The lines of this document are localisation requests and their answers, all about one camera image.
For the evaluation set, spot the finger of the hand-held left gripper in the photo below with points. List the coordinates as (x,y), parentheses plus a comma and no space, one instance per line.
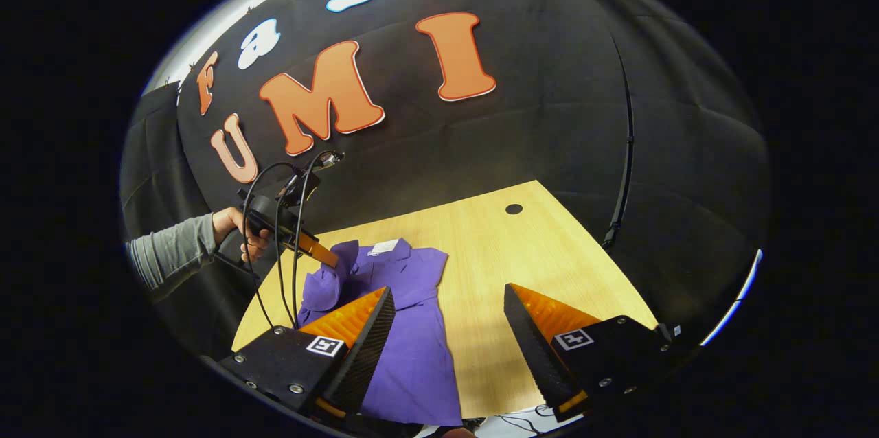
(319,250)

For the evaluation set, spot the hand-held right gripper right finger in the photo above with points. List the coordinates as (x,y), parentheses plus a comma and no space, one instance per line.
(532,349)

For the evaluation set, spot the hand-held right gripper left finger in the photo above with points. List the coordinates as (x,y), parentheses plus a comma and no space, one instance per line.
(371,349)

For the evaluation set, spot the purple ribbed garment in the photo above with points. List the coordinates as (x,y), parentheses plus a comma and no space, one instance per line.
(412,328)

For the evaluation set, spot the black backdrop stand pole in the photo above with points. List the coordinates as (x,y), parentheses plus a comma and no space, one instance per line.
(626,150)

